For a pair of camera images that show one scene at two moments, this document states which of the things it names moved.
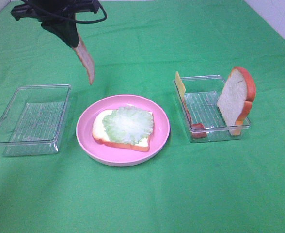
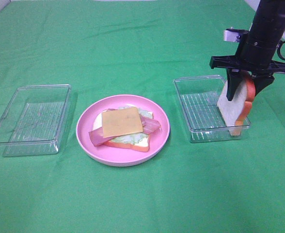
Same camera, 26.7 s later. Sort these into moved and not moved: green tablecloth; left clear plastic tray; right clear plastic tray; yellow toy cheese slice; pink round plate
Moved: yellow toy cheese slice
Not moved: green tablecloth; right clear plastic tray; pink round plate; left clear plastic tray
